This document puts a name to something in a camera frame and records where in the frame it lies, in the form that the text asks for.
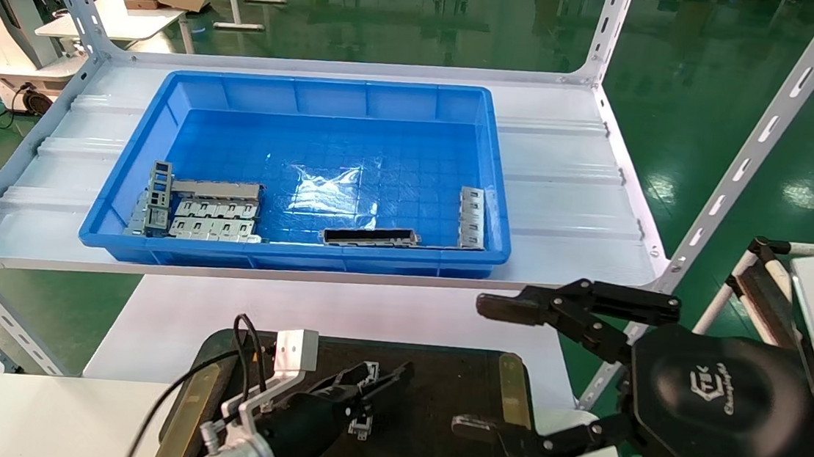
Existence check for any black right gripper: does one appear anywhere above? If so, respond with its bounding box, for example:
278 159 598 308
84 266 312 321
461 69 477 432
448 267 814 457

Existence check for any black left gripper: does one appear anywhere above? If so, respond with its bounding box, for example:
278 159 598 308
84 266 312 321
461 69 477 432
261 349 417 457

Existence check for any small silver metal bracket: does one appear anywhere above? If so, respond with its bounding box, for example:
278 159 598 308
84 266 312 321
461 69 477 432
346 360 381 442

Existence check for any black container tray gold rim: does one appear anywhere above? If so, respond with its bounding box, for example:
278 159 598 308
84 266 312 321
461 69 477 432
151 321 551 457

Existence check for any long black metal part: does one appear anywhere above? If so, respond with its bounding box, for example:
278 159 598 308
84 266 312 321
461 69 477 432
321 222 422 253

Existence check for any long gray metal part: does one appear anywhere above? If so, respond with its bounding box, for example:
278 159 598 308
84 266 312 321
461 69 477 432
171 176 264 203

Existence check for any small silver metal part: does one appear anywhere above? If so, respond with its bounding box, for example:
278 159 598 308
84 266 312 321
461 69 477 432
124 193 153 238

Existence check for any white metal shelf rack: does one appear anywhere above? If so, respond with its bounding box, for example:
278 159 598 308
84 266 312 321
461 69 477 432
0 0 814 442

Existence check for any clear plastic film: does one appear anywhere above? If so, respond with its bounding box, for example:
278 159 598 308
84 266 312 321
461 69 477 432
285 161 385 221

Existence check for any silver perforated metal plate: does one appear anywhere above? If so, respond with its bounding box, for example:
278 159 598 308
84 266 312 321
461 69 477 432
172 195 261 224
169 213 263 244

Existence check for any blue plastic bin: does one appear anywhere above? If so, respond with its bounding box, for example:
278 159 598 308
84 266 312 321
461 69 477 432
76 53 527 297

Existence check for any white background table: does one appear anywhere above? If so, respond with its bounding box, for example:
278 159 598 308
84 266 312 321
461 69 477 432
34 0 220 58

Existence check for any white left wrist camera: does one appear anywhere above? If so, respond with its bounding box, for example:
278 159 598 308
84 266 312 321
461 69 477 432
272 328 320 383

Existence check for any silver perforated metal bracket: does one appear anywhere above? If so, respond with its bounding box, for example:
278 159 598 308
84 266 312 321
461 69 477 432
454 186 491 252

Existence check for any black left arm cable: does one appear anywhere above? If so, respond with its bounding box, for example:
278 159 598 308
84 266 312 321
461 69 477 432
122 304 275 457

